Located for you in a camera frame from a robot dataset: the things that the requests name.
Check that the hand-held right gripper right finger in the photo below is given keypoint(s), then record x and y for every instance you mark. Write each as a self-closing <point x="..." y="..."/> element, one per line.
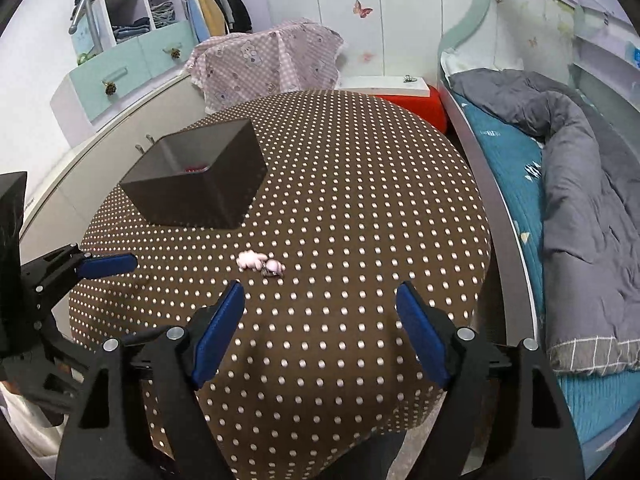
<point x="422" y="335"/>

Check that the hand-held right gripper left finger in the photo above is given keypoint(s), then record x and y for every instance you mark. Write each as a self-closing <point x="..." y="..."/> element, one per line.
<point x="220" y="335"/>

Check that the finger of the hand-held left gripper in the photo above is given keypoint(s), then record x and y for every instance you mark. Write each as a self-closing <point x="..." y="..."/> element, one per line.
<point x="67" y="341"/>
<point x="107" y="265"/>

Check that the pink plush hair clip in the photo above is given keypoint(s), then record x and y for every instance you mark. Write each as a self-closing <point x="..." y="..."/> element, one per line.
<point x="255" y="259"/>

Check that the silver metal tin box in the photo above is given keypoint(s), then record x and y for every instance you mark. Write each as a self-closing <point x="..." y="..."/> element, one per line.
<point x="215" y="195"/>

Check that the person's white garment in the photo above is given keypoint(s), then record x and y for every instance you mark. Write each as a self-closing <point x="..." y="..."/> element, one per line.
<point x="30" y="430"/>

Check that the white curved cabinet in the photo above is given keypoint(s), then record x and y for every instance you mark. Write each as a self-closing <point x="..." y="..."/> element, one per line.
<point x="100" y="145"/>

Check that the brown polka dot tablecloth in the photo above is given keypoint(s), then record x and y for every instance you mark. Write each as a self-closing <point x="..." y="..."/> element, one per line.
<point x="350" y="210"/>

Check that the pine cone drawer knob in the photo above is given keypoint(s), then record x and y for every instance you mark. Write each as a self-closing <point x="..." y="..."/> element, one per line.
<point x="175" y="53"/>
<point x="110" y="88"/>

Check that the teal bed sheet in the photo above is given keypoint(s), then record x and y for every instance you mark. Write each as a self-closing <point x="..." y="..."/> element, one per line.
<point x="505" y="160"/>

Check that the teal drawer unit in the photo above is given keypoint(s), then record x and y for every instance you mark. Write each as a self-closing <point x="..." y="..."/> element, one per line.
<point x="125" y="67"/>

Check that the green toy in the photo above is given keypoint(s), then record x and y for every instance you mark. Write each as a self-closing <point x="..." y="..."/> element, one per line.
<point x="83" y="58"/>

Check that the grey quilt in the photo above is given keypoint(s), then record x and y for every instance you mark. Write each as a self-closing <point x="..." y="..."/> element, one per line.
<point x="590" y="210"/>

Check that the red stool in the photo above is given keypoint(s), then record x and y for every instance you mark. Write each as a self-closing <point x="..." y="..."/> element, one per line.
<point x="431" y="109"/>

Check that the folded blue jeans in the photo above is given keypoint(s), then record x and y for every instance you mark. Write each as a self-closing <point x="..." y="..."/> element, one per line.
<point x="130" y="30"/>

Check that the pink checked bear cloth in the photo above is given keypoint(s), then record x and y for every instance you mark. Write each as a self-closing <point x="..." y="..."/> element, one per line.
<point x="260" y="65"/>

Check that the white flat board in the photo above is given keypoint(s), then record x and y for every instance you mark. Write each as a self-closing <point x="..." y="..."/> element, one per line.
<point x="380" y="85"/>

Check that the grey metal pole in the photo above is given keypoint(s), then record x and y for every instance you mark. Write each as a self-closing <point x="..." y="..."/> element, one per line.
<point x="90" y="10"/>

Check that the folded grey clothes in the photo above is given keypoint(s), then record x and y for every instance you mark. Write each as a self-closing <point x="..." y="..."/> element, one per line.
<point x="162" y="14"/>

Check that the row of hanging clothes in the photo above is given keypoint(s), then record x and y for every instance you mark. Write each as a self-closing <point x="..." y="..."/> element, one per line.
<point x="215" y="5"/>

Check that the white wardrobe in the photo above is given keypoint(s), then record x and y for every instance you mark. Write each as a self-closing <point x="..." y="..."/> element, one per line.
<point x="400" y="20"/>

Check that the pink butterfly sticker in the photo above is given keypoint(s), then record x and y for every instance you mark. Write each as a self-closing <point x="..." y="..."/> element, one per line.
<point x="362" y="8"/>

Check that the teal and white bed frame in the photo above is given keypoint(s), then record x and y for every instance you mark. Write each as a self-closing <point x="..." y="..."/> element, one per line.
<point x="470" y="35"/>

